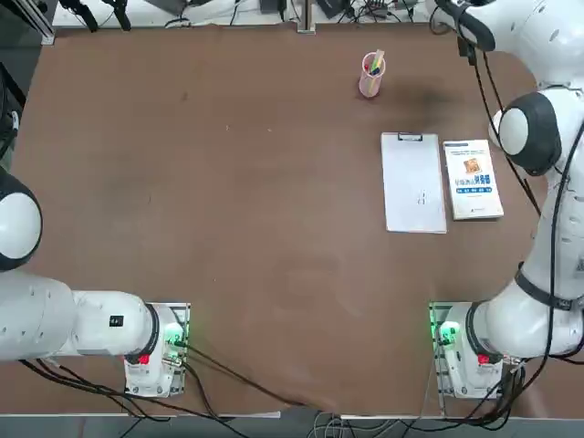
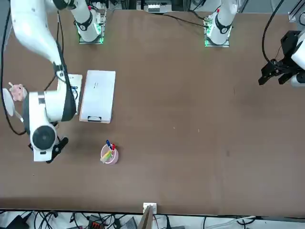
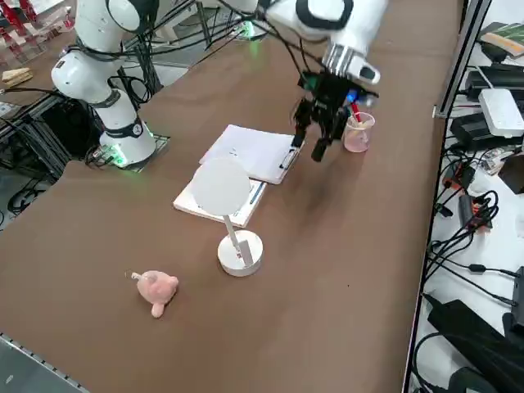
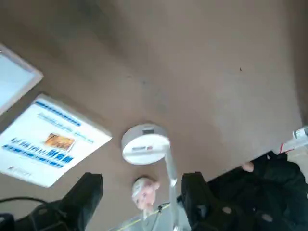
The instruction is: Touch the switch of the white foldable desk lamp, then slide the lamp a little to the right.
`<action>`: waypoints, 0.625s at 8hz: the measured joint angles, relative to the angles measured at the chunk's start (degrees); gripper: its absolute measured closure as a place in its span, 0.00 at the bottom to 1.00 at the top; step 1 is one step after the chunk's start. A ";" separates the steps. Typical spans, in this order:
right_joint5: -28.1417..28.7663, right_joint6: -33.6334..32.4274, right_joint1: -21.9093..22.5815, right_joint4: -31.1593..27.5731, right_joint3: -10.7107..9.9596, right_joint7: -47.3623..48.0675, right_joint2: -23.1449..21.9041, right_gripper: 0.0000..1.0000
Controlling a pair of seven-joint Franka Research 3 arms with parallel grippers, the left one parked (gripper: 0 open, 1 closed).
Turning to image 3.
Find white flat box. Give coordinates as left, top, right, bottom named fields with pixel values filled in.
left=477, top=88, right=524, bottom=138

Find white paper clipboard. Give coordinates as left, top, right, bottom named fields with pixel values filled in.
left=198, top=124, right=306, bottom=185

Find black controller box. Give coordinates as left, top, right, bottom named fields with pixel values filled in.
left=40, top=97, right=103, bottom=160

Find blue and white book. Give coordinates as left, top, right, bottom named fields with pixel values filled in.
left=173, top=176, right=268, bottom=229

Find aluminium frame post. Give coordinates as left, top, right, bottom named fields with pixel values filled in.
left=432, top=0, right=494, bottom=120

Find brown object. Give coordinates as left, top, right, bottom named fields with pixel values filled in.
left=497, top=153, right=524, bottom=196

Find pink plush toy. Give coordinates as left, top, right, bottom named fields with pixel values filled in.
left=130, top=269, right=180, bottom=319

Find wooden blocks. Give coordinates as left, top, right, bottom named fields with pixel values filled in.
left=2, top=67, right=33, bottom=86

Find white foldable desk lamp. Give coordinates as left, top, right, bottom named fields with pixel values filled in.
left=192, top=158, right=264, bottom=278

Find green book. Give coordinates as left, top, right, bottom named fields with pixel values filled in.
left=478, top=22, right=524, bottom=66

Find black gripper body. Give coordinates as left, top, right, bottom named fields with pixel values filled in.
left=300, top=72, right=364, bottom=119

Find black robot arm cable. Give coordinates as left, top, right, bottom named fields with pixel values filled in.
left=61, top=0, right=328, bottom=83

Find black power adapter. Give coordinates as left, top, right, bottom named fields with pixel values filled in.
left=458, top=192, right=476, bottom=228

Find red and white rack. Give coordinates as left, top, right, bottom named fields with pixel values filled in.
left=0, top=0, right=75, bottom=62

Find black cable with ferrite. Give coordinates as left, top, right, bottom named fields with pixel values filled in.
left=425, top=241, right=521, bottom=308

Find black case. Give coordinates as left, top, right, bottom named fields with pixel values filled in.
left=464, top=61, right=524, bottom=102

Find clear plastic cup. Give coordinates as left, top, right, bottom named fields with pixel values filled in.
left=342, top=112, right=377, bottom=153

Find black flat box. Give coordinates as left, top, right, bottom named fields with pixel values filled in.
left=449, top=112, right=524, bottom=151

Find white plastic stool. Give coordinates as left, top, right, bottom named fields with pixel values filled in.
left=153, top=11, right=183, bottom=46

